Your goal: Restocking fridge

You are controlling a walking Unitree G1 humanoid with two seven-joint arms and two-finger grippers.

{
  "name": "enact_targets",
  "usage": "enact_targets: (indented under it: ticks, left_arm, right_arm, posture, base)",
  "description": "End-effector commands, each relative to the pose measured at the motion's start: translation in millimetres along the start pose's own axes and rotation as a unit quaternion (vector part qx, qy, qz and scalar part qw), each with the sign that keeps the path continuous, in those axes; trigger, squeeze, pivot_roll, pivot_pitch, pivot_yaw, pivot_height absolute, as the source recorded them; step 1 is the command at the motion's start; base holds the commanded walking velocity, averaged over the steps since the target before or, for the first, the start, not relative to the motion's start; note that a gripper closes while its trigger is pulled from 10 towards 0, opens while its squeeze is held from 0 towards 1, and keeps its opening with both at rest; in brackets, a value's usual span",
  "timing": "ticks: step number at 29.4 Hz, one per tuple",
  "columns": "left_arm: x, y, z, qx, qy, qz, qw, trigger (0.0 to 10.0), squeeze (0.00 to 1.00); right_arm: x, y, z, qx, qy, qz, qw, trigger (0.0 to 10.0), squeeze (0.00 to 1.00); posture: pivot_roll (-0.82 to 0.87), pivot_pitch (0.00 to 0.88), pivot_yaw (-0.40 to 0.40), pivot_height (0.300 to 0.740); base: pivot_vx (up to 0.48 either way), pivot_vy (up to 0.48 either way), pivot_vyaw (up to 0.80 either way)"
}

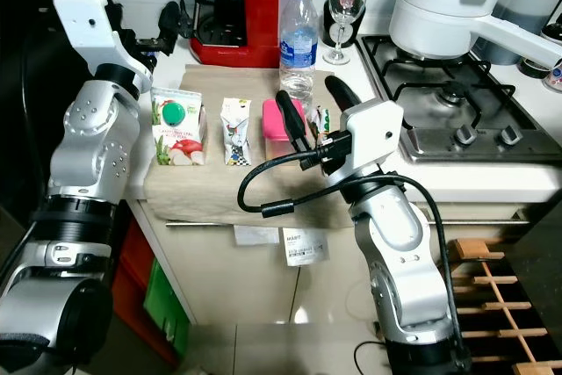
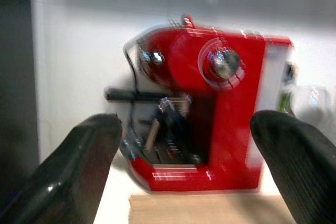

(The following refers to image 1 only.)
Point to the wooden wine rack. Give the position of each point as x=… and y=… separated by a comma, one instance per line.
x=492, y=280

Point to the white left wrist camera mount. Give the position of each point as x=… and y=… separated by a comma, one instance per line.
x=92, y=24

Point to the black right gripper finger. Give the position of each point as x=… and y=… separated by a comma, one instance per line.
x=291, y=120
x=342, y=94

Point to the beige cloth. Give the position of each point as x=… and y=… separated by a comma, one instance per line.
x=211, y=195

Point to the apple juice carton green cap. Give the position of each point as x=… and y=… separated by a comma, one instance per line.
x=180, y=142

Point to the clear water bottle blue cap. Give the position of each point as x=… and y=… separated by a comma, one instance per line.
x=299, y=41

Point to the red coffee machine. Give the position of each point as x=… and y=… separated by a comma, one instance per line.
x=255, y=15

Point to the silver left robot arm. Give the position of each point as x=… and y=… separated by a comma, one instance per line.
x=92, y=147

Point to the clear container pink lid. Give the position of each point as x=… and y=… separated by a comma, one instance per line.
x=272, y=120

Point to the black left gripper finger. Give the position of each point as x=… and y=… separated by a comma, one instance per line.
x=168, y=25

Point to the plain white paper label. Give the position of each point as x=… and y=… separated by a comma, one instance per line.
x=256, y=235

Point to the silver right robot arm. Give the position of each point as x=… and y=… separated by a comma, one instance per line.
x=399, y=243

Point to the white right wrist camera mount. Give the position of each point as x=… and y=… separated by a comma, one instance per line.
x=378, y=133

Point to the small white drink carton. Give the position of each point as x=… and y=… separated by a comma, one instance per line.
x=237, y=133

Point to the steel gas hob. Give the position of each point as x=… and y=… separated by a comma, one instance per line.
x=457, y=111

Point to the printed white paper label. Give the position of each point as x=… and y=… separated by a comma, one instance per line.
x=306, y=248

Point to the green plastic board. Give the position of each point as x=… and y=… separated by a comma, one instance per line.
x=165, y=305

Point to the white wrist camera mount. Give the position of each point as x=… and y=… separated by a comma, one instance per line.
x=92, y=24
x=378, y=133

